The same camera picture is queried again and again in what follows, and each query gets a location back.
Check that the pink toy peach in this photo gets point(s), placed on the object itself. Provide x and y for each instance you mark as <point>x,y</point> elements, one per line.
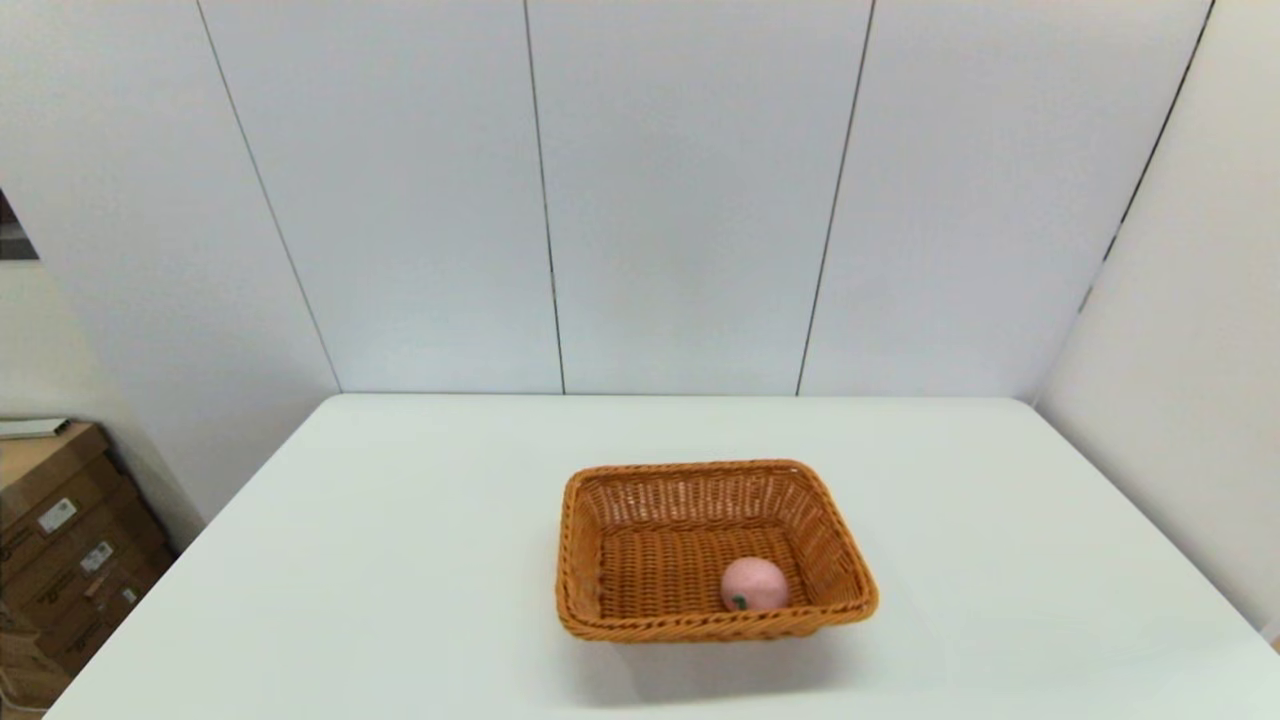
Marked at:
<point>755,582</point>

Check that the flat white board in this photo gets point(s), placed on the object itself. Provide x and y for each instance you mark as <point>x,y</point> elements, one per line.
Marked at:
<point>30,428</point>

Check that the orange wicker basket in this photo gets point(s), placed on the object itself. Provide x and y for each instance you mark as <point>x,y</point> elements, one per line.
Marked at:
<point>660,570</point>

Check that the brown cardboard box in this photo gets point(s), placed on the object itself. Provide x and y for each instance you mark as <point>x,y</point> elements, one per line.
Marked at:
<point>40,465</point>
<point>70,578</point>
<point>90,628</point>

